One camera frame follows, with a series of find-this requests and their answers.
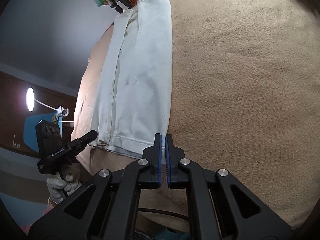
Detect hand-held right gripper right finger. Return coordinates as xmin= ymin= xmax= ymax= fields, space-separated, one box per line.
xmin=165 ymin=134 xmax=293 ymax=240

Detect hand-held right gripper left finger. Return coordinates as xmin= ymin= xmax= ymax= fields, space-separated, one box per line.
xmin=28 ymin=133 xmax=162 ymax=240

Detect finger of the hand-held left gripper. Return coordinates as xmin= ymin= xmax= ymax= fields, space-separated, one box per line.
xmin=71 ymin=130 xmax=98 ymax=148

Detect white pants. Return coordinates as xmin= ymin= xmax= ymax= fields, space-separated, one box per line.
xmin=88 ymin=0 xmax=174 ymax=159

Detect person's left hand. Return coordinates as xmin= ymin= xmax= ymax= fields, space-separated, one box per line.
xmin=46 ymin=172 xmax=82 ymax=205

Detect blue chair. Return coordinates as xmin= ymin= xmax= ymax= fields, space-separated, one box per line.
xmin=23 ymin=112 xmax=63 ymax=148

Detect beige blanket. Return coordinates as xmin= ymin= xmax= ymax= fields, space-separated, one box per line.
xmin=70 ymin=0 xmax=320 ymax=233

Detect white ring lamp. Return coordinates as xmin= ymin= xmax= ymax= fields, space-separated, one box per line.
xmin=26 ymin=87 xmax=69 ymax=117

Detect black cable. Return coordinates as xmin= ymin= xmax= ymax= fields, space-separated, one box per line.
xmin=136 ymin=208 xmax=189 ymax=221

